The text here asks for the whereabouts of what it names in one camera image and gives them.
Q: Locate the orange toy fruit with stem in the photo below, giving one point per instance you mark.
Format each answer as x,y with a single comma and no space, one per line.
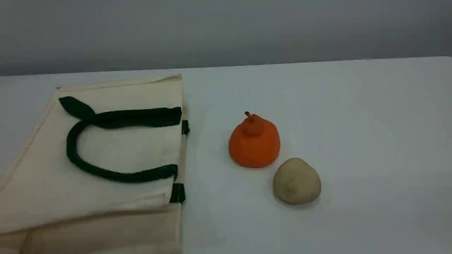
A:
254,148

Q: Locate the beige toy potato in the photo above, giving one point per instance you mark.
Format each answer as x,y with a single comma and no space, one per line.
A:
296,181

